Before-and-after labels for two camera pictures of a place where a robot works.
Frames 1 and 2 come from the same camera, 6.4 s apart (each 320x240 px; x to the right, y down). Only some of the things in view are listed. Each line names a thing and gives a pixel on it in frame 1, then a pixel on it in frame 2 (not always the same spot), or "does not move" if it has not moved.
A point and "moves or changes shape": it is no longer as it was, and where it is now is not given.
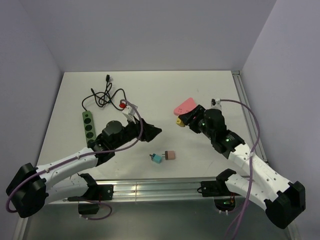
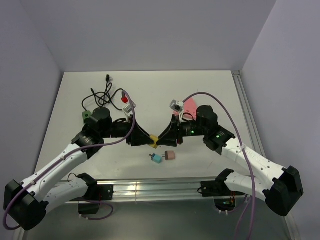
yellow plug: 179,122 moves or changes shape
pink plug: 169,155 does not move
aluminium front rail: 155,190 does not move
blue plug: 156,158 does not move
